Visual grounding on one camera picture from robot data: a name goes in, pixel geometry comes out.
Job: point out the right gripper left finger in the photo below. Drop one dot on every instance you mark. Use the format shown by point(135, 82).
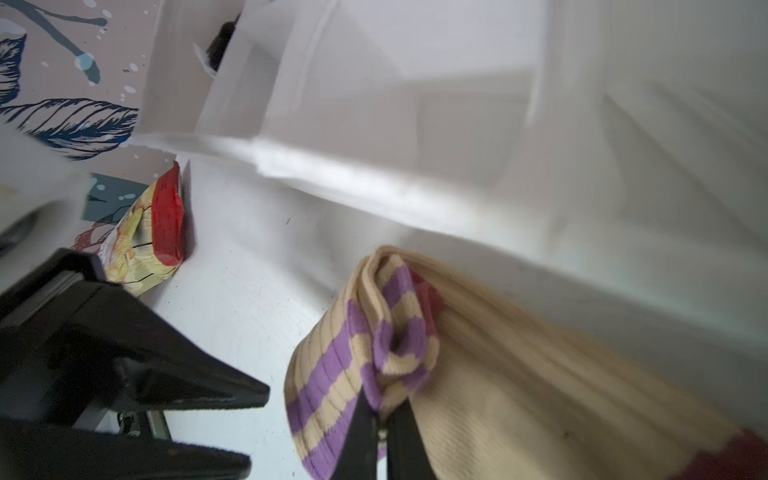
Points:
point(359, 457)

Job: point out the beige maroon striped sock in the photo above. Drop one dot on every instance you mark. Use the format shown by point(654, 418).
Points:
point(496, 393)

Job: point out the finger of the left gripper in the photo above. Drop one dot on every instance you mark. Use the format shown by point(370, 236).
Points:
point(42, 451)
point(139, 362)

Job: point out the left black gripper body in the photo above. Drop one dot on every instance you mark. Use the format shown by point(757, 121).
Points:
point(41, 377)

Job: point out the black grey argyle sock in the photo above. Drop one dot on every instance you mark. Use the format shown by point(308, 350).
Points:
point(219, 44)

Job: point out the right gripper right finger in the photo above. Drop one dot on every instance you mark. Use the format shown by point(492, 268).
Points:
point(406, 455)

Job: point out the red snack chip bag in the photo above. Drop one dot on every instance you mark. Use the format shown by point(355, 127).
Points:
point(138, 236)

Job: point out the white compartment organizer tray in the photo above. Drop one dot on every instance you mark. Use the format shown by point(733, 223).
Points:
point(622, 143)

